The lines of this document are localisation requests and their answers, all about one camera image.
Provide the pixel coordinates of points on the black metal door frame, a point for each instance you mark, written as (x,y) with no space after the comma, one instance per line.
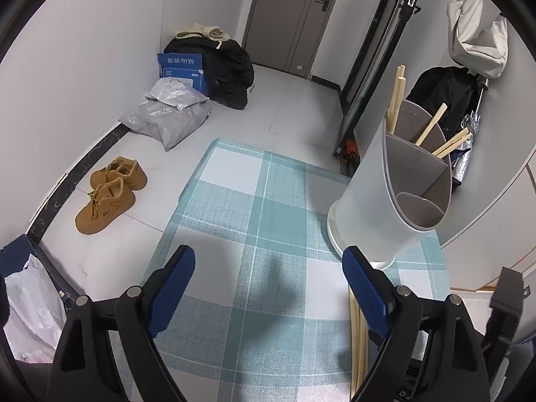
(377,50)

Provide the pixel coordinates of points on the beige cloth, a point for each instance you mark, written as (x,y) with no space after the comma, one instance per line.
(197,31)

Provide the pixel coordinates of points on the grey brown door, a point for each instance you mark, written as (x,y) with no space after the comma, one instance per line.
(284,8)

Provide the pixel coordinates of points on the dark blue bin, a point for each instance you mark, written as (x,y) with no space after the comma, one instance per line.
(42,255)

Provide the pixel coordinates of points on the small orange black object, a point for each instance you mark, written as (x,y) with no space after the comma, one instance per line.
(349,150)

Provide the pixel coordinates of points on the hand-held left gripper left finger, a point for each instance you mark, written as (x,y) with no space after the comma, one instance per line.
(171,289)

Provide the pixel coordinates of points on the teal checked tablecloth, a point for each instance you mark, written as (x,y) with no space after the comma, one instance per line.
(272,217)

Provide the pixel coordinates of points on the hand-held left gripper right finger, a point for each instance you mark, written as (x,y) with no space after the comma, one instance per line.
(368,297)

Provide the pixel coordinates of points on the white hanging jacket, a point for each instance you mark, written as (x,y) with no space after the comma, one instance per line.
(473,29)

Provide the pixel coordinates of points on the small grey plastic mail bag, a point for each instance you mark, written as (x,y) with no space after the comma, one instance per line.
(176,92)

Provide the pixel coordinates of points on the pile of wooden chopsticks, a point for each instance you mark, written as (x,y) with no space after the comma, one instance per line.
(358,343)

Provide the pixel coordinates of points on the dark grey cloth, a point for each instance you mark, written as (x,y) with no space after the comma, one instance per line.
(521,368)

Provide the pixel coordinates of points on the silver folded umbrella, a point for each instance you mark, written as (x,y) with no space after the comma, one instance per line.
(465,155)

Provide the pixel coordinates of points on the tan suede shoe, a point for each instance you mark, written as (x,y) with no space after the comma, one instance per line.
(102,207)
(125,171)

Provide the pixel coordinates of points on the blue cardboard box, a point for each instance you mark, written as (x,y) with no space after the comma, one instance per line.
(180,65)

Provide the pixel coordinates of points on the white plastic bag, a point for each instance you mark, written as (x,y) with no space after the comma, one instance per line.
(29,301)

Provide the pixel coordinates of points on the black hanging coat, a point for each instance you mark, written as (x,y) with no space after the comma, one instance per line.
(444,88)

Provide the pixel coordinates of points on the wooden chopstick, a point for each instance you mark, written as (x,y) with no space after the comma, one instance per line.
(400,100)
(397,88)
(431,123)
(455,147)
(452,139)

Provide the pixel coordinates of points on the black clothes heap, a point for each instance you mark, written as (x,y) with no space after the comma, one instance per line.
(230,71)

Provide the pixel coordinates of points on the large grey plastic mail bag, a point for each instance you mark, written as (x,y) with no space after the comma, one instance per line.
(167,123)

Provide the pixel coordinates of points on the white grey utensil holder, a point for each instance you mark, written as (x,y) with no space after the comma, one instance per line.
(377,201)

